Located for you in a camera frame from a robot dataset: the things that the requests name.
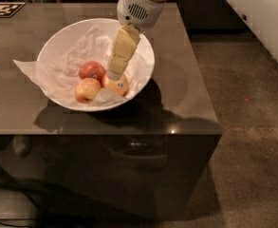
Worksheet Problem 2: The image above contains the yellow-red apple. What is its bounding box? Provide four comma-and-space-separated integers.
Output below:
102, 74, 129, 96

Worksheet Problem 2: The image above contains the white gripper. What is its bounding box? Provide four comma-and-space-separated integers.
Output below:
106, 0, 165, 81

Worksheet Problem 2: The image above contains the red apple at back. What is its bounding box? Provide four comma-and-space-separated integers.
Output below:
79, 61, 106, 82

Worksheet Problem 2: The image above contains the white crumpled paper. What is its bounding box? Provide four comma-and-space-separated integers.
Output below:
12, 25, 146, 107

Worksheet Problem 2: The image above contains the white bowl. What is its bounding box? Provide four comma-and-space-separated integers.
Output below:
37, 17, 156, 113

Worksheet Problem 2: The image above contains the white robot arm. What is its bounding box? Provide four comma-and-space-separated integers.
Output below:
106, 0, 167, 81

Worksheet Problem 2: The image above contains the black white fiducial marker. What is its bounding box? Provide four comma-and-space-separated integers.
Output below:
0, 2, 26, 18

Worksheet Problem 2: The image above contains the red-yellow apple front left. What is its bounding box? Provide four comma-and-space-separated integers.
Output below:
74, 78, 102, 104

